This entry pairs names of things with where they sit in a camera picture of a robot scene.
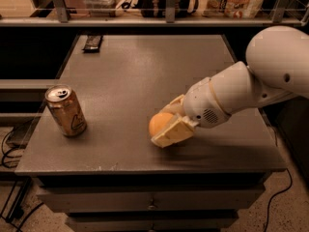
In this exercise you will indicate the dark rxbar chocolate wrapper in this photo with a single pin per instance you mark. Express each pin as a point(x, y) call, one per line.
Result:
point(93, 43)

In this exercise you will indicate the orange fruit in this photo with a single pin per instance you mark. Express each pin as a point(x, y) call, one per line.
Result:
point(158, 122)

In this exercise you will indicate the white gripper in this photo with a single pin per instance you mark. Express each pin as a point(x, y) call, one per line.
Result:
point(202, 102)

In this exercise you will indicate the orange soda can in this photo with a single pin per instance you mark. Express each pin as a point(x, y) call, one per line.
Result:
point(65, 108)

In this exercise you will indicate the grey metal shelf rail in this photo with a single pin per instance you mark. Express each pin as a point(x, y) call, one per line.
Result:
point(73, 13)

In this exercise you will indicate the grey drawer cabinet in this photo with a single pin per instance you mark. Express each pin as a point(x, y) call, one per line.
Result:
point(112, 178)

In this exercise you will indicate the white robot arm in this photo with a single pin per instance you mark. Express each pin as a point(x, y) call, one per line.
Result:
point(276, 69)

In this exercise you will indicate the dark bag on shelf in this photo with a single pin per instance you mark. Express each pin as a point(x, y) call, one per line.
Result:
point(157, 8)

